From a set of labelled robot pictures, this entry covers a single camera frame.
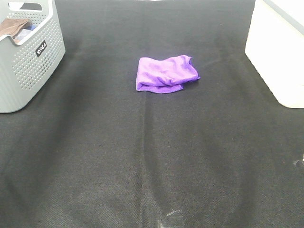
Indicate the purple microfiber towel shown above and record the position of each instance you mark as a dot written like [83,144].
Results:
[165,76]

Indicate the black table cover cloth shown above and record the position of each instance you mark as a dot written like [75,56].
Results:
[89,151]

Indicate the grey perforated laundry basket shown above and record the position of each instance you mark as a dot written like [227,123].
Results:
[27,65]

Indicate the white storage bin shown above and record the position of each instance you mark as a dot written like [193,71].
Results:
[275,47]

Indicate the blue cloth in basket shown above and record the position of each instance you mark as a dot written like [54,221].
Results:
[24,32]

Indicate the brown cloth in basket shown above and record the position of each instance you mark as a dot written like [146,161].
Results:
[12,27]

